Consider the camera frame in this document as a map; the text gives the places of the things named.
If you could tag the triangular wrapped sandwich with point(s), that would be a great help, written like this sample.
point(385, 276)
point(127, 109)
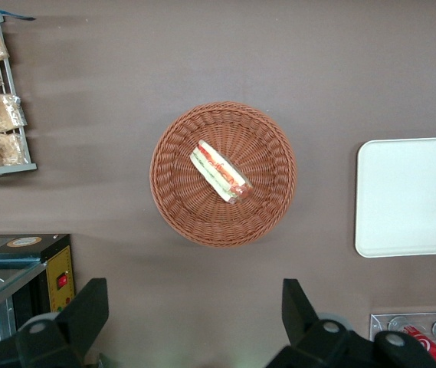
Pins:
point(217, 170)

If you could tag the clear acrylic bottle rack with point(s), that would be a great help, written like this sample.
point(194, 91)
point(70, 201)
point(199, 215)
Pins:
point(378, 326)

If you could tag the black food warmer appliance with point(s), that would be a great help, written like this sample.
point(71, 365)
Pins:
point(54, 264)

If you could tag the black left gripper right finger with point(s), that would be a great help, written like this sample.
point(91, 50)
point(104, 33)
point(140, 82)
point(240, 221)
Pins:
point(298, 314)

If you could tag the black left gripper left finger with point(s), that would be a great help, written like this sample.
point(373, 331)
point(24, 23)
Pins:
point(87, 310)

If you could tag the round brown wicker basket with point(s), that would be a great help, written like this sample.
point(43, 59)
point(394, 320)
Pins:
point(187, 214)

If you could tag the cream plastic tray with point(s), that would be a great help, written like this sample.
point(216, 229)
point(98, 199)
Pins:
point(409, 195)

